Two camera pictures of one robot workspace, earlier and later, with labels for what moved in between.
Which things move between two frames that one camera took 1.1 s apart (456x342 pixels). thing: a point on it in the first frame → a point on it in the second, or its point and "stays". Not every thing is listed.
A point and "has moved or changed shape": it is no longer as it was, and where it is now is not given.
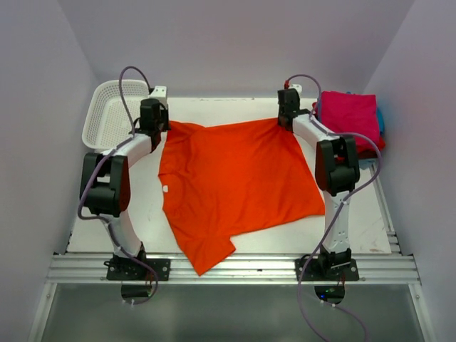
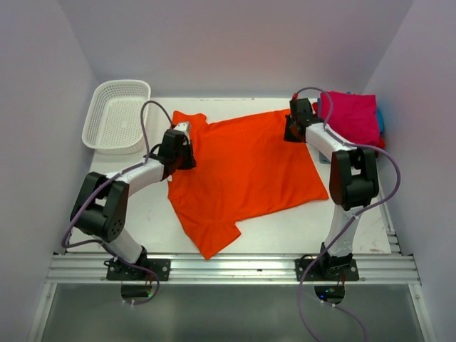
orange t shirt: (218, 182) has moved or changed shape
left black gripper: (165, 114) → (191, 162)
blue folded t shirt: (381, 121) stays
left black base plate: (130, 269) stays
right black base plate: (316, 270) stays
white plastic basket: (107, 123) stays
